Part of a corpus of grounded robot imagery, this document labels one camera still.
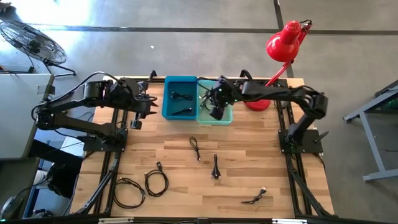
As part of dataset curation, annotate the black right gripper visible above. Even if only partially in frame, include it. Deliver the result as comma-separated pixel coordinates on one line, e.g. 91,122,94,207
201,75,239,121

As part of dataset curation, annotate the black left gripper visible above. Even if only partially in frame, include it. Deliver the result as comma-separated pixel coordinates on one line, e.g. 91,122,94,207
129,80,159,131

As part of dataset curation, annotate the blue plastic bin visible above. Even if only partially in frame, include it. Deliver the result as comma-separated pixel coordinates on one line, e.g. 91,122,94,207
161,75,199,121

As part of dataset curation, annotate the teal plastic bin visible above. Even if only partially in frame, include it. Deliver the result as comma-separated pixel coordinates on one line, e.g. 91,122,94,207
196,79,233,126

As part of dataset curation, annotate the white paper sheet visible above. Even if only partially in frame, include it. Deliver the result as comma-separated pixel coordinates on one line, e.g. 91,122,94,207
60,135,85,156

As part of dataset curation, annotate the red desk lamp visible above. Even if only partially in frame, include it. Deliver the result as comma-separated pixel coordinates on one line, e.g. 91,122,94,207
244,19,313,112

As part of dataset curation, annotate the grey side table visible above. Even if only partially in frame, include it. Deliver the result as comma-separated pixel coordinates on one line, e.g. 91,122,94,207
0,73,55,161

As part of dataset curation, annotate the black floor fan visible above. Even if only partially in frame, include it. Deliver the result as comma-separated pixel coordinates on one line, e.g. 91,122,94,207
0,20,77,78

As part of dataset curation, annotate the short black USB cable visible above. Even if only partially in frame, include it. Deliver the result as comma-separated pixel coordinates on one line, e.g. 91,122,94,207
188,136,201,162

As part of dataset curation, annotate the folded black USB cable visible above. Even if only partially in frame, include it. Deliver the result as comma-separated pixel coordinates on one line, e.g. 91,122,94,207
211,154,221,180

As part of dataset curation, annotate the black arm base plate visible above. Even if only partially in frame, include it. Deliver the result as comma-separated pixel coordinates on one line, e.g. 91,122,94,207
76,129,128,153
278,129,324,155

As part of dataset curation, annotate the small tangled black USB cable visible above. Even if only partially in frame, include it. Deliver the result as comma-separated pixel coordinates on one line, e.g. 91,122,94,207
241,187,267,205

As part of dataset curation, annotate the silver metal bracket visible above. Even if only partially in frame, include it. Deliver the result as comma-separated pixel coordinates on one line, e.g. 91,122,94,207
272,218,308,224
98,217,134,224

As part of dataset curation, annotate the grey metal desk frame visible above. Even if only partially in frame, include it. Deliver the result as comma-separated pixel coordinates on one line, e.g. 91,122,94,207
343,79,398,183

